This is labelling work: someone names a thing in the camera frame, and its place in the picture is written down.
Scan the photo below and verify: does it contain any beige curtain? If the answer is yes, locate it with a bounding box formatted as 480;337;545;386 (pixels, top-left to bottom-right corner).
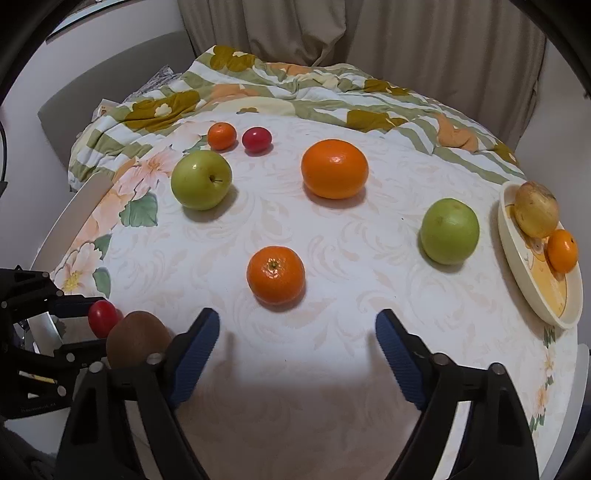
178;0;548;153

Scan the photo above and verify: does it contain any brown kiwi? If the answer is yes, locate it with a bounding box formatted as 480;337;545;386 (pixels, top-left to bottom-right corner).
106;311;172;370

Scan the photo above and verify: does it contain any medium mandarin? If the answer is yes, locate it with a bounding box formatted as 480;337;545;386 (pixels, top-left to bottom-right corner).
246;246;306;308

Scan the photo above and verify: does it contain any green apple with stem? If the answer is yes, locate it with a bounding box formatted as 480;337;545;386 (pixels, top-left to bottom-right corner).
172;151;233;212

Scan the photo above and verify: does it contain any grey patterned cloth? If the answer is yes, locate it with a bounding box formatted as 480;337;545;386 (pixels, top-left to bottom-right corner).
122;65;185;103

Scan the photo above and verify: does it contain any small mandarin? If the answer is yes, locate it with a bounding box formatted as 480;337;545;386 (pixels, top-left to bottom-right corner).
207;122;238;151
547;229;579;273

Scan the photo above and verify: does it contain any red cherry tomato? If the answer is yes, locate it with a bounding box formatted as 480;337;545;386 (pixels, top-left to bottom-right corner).
88;299;124;339
242;127;272;154

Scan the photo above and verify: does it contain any white floral tablecloth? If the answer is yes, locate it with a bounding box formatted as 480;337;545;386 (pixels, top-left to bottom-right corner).
48;113;580;480

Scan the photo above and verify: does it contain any white table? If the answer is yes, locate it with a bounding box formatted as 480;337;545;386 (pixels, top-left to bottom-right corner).
32;174;591;480

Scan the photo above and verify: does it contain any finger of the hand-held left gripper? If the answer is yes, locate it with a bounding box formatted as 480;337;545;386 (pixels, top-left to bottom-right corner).
0;339;112;385
0;267;93;324

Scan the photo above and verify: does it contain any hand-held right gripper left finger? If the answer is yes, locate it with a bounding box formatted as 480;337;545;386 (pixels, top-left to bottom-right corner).
55;307;221;480

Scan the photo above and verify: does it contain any green striped floral blanket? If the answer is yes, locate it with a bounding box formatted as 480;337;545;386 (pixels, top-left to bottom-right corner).
68;45;527;195

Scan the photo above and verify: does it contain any cream plate with yellow pattern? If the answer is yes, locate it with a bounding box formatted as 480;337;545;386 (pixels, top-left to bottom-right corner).
498;180;583;330

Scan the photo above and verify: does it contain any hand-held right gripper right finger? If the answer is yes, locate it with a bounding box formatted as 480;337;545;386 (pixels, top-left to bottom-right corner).
375;308;541;480

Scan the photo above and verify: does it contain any round green guava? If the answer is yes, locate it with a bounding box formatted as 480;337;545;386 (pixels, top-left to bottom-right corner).
419;198;480;266

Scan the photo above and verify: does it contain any large orange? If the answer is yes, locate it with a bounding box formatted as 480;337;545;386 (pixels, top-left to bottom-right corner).
301;139;369;200

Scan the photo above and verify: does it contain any grey headboard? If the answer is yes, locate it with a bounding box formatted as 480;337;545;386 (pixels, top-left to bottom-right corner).
37;69;191;155

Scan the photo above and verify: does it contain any yellow brown pear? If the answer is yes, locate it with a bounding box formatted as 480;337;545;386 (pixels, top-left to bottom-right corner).
514;181;560;239

